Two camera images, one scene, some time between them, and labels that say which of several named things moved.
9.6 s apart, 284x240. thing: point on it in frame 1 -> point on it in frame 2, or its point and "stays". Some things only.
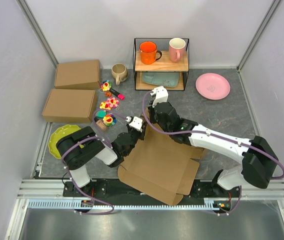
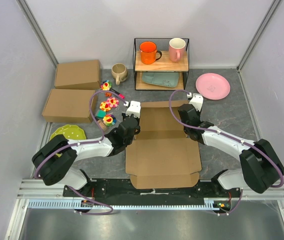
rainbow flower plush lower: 109,120 stays
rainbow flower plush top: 106,85 stays
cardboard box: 159,166 stays
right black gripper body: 154,119 -> 198,113
